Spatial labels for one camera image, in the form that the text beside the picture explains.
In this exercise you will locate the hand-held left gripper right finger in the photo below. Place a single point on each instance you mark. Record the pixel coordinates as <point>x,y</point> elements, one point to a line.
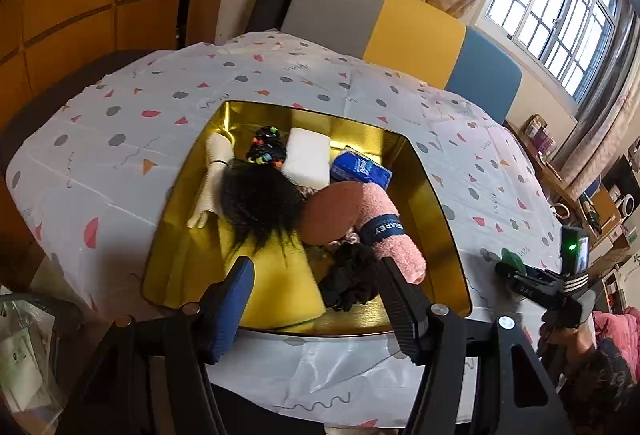
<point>400,310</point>

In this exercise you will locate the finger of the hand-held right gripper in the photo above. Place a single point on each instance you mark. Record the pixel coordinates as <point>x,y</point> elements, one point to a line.
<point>510,272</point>

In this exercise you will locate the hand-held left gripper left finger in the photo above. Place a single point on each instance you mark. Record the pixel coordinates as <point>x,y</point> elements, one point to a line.
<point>230,310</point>

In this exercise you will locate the yellow sponge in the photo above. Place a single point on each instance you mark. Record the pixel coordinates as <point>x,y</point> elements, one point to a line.
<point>280,285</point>

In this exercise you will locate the black scrunchie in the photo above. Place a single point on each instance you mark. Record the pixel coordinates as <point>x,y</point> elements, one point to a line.
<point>350,280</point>

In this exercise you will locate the pink towel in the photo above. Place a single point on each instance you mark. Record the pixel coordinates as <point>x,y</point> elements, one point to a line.
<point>395,240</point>

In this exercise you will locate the satin pink brown scrunchie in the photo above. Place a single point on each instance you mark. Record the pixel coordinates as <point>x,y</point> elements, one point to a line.
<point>350,239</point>

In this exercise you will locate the black wig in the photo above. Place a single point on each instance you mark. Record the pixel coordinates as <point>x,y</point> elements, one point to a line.
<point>260,205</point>

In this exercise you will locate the gold tin box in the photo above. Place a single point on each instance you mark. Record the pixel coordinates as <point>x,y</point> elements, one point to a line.
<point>420,195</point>

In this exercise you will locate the brown round powder puff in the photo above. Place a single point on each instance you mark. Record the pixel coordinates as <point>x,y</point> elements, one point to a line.
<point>330,212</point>

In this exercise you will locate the blue tissue pack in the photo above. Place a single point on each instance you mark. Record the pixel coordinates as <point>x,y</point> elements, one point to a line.
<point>360,167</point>

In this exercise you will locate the white sponge block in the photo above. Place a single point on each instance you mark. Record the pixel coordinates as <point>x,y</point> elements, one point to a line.
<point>305,157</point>

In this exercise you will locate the person's right forearm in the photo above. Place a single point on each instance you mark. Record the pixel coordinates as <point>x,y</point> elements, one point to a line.
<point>570,346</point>

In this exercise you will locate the pink blanket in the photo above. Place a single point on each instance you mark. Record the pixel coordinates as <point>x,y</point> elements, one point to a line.
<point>617,327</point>

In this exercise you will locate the white round container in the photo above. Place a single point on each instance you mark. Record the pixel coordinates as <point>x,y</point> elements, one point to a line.
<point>560,211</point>

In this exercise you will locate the wooden bedside table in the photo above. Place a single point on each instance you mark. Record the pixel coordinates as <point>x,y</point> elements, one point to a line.
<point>550,175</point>

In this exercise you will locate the black appliance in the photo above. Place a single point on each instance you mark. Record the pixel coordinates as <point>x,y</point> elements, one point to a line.
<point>622,177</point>

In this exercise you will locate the purple box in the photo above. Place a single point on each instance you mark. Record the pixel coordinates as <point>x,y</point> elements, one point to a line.
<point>544,140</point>

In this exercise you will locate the small cardboard box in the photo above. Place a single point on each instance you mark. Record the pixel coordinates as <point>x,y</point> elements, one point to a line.
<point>532,125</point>

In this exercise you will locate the grey sheer curtain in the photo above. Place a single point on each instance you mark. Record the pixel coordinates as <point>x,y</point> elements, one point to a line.
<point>605,125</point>

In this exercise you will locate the clear plastic bag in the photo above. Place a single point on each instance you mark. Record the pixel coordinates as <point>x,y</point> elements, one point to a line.
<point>25,355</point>

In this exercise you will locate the printed bed sheet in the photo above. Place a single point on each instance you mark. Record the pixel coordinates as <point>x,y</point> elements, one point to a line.
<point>125,115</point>

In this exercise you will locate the grey yellow blue headboard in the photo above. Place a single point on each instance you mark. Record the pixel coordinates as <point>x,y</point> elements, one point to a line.
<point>400,30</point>

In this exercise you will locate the barred window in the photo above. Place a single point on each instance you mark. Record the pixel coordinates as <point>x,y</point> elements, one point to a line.
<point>560,5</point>

